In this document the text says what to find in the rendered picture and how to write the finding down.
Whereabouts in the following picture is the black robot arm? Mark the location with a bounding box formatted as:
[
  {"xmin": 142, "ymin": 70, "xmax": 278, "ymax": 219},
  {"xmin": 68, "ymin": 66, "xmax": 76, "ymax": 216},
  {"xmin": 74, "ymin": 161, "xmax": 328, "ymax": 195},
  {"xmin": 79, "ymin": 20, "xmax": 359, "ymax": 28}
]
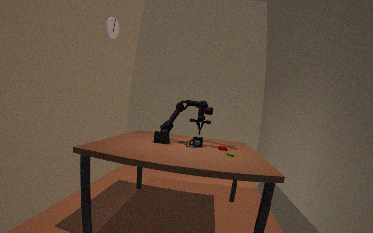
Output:
[{"xmin": 160, "ymin": 100, "xmax": 213, "ymax": 133}]

